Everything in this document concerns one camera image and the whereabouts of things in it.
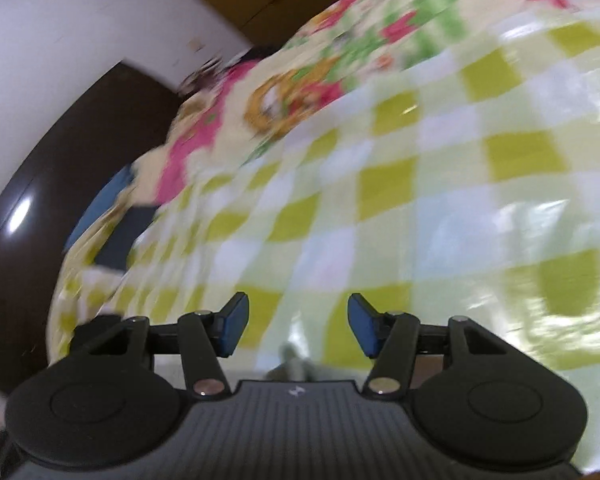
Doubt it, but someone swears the blue cloth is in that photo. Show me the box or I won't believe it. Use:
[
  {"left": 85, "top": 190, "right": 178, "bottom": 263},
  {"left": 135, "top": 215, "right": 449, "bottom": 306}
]
[{"left": 62, "top": 165, "right": 157, "bottom": 273}]

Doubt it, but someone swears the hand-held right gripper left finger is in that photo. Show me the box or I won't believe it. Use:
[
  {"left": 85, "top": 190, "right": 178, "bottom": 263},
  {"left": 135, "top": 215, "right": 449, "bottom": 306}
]
[{"left": 70, "top": 292, "right": 251, "bottom": 400}]

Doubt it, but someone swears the checkered printed blanket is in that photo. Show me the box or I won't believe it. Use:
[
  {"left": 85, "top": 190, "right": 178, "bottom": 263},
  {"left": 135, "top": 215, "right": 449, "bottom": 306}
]
[{"left": 47, "top": 0, "right": 600, "bottom": 473}]

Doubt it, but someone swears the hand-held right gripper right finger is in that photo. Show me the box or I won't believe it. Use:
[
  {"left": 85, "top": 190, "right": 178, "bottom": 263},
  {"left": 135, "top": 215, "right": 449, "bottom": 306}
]
[{"left": 347, "top": 292, "right": 512, "bottom": 397}]

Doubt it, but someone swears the dark wooden headboard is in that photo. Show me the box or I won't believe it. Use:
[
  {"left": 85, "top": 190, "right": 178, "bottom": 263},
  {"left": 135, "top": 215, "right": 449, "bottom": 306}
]
[{"left": 0, "top": 59, "right": 182, "bottom": 397}]

